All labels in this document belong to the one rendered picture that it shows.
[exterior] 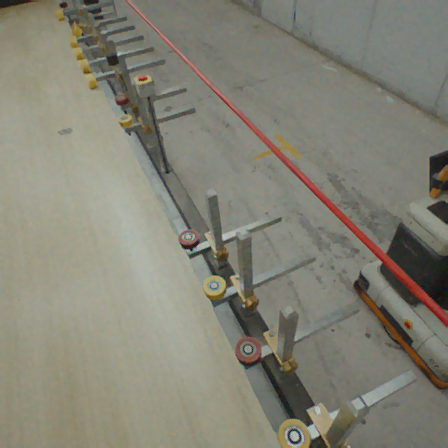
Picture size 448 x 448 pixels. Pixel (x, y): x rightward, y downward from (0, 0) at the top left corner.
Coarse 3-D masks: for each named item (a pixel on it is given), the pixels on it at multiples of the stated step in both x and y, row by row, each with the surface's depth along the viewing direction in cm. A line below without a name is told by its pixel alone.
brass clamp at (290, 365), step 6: (276, 330) 115; (264, 336) 114; (270, 336) 113; (276, 336) 113; (270, 342) 112; (276, 342) 112; (276, 354) 110; (276, 360) 111; (288, 360) 108; (294, 360) 109; (282, 366) 108; (288, 366) 107; (294, 366) 107; (288, 372) 108
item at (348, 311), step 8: (352, 304) 120; (336, 312) 118; (344, 312) 118; (352, 312) 118; (320, 320) 117; (328, 320) 117; (336, 320) 117; (304, 328) 115; (312, 328) 115; (320, 328) 115; (296, 336) 114; (304, 336) 114; (264, 352) 111; (272, 352) 111; (264, 360) 113
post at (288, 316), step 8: (280, 312) 90; (288, 312) 88; (296, 312) 88; (280, 320) 93; (288, 320) 88; (296, 320) 90; (280, 328) 96; (288, 328) 92; (296, 328) 94; (280, 336) 99; (288, 336) 96; (280, 344) 102; (288, 344) 100; (280, 352) 106; (288, 352) 104
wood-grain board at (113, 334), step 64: (0, 64) 265; (64, 64) 256; (0, 128) 203; (0, 192) 164; (64, 192) 160; (128, 192) 157; (0, 256) 138; (64, 256) 135; (128, 256) 133; (0, 320) 119; (64, 320) 117; (128, 320) 115; (192, 320) 113; (0, 384) 105; (64, 384) 103; (128, 384) 101; (192, 384) 100
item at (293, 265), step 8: (304, 256) 135; (312, 256) 135; (288, 264) 133; (296, 264) 133; (304, 264) 135; (264, 272) 132; (272, 272) 131; (280, 272) 131; (288, 272) 133; (256, 280) 130; (264, 280) 130; (272, 280) 132; (232, 288) 128; (224, 296) 126; (232, 296) 128; (216, 304) 126
